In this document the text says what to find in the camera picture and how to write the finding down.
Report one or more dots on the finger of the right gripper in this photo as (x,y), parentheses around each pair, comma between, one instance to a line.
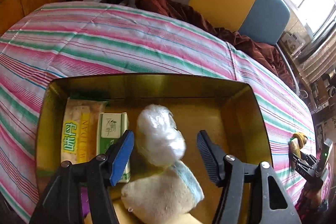
(295,158)

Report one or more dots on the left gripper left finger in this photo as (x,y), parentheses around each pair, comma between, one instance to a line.
(118,156)

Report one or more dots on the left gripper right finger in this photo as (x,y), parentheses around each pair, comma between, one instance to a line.
(212,156)

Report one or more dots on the yellow snack packet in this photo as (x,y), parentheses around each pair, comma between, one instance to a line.
(79,130)
(294,147)

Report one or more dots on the green tea box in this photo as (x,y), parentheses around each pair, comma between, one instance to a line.
(110,128)

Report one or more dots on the large white plastic bag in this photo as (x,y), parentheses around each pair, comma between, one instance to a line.
(157,138)

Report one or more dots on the yellow sponge block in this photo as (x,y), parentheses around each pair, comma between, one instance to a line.
(125,217)

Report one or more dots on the white knit sock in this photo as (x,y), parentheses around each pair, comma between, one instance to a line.
(163,197)

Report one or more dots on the yellow knit glove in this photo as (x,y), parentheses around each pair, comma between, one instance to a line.
(301,138)

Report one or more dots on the person right hand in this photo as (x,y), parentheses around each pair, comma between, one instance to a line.
(311,197)

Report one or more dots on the gold metal tin box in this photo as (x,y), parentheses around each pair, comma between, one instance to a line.
(227,110)

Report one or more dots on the patterned curtain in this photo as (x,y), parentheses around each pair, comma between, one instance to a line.
(317,55)

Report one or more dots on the maroon blanket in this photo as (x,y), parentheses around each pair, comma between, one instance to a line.
(267,55)

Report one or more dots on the white box on sill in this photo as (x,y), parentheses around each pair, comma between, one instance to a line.
(293,42)

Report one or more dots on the striped bed sheet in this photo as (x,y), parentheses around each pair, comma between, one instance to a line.
(84,38)

